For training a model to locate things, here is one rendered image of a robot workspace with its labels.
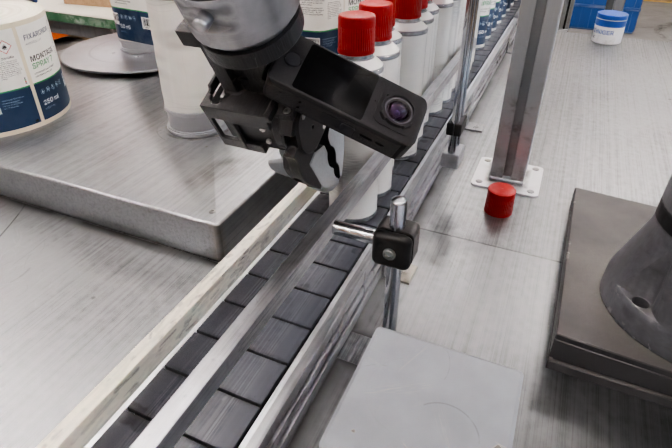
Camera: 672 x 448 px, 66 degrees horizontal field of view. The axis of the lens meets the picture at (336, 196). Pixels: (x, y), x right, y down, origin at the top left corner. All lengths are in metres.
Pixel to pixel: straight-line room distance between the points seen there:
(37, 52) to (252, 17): 0.56
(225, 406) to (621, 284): 0.33
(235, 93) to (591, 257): 0.38
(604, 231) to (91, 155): 0.62
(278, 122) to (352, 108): 0.06
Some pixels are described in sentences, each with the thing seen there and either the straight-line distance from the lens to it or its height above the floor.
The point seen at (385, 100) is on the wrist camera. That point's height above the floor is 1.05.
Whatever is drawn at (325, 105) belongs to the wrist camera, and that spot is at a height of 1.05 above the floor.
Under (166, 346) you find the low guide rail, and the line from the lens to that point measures 0.40.
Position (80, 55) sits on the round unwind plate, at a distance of 1.15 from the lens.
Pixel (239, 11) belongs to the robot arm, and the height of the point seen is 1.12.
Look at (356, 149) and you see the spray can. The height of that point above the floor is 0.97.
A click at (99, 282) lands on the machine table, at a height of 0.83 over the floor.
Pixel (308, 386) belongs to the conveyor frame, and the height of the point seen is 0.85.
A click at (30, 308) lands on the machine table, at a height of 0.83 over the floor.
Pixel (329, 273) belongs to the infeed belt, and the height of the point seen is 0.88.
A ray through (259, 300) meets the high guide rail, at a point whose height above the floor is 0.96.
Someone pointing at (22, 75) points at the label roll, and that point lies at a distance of 0.84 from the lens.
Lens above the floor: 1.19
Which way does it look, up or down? 32 degrees down
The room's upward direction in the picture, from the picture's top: straight up
